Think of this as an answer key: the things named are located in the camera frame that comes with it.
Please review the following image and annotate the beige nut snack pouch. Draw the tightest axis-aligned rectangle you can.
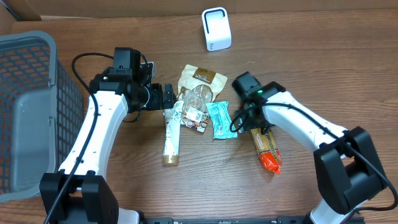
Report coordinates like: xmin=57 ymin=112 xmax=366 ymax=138
xmin=177 ymin=64 xmax=228 ymax=133

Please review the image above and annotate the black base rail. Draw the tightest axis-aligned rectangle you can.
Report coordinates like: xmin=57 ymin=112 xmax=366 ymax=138
xmin=139 ymin=215 xmax=312 ymax=224

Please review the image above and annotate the white barcode scanner stand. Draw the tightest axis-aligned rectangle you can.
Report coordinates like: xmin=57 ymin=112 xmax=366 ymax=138
xmin=201 ymin=7 xmax=232 ymax=52

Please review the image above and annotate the white tube with gold cap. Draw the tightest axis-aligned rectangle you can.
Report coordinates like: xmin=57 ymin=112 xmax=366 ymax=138
xmin=162 ymin=101 xmax=183 ymax=166

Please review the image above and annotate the cardboard panel backdrop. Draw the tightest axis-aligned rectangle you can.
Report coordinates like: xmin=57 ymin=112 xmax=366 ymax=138
xmin=1 ymin=1 xmax=397 ymax=44

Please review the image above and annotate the orange spaghetti pasta packet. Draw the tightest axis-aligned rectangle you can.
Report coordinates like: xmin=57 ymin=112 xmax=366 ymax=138
xmin=251 ymin=128 xmax=282 ymax=174

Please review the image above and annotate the teal snack bar wrapper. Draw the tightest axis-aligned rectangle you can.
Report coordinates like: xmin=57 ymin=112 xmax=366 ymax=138
xmin=206 ymin=101 xmax=238 ymax=139

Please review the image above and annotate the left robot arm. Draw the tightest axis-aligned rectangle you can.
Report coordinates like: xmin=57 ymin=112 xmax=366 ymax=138
xmin=39 ymin=47 xmax=177 ymax=223

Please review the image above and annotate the grey plastic shopping basket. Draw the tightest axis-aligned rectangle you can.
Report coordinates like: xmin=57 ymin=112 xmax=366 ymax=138
xmin=1 ymin=30 xmax=83 ymax=202

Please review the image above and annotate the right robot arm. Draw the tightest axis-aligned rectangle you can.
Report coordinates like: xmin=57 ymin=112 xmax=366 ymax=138
xmin=231 ymin=72 xmax=390 ymax=223

